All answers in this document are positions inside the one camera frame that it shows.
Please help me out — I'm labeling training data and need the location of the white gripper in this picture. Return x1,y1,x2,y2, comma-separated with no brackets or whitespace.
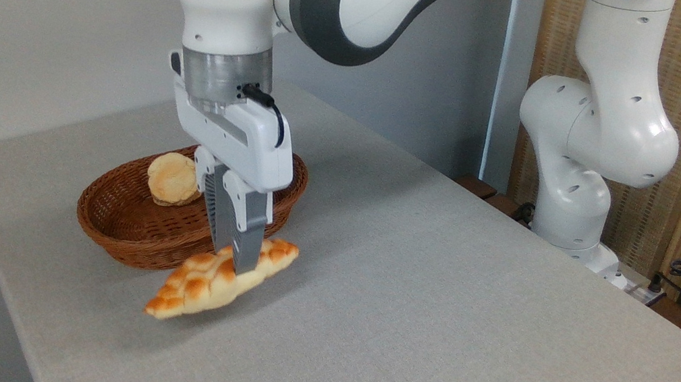
138,48,311,281

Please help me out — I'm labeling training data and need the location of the long braided bread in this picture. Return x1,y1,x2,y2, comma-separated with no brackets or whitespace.
142,219,302,340

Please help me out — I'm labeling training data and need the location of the round bread bun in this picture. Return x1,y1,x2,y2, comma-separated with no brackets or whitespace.
142,149,209,212

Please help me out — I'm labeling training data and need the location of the brown wicker basket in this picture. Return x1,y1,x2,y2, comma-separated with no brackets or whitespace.
69,121,312,293

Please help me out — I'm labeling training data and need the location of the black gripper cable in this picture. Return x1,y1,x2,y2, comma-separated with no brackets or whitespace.
232,81,294,149

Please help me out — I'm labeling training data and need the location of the white vertical wall strip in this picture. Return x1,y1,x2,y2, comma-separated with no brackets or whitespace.
479,0,524,189

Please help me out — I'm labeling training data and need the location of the black cable by base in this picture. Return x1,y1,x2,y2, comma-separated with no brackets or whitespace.
510,200,539,227

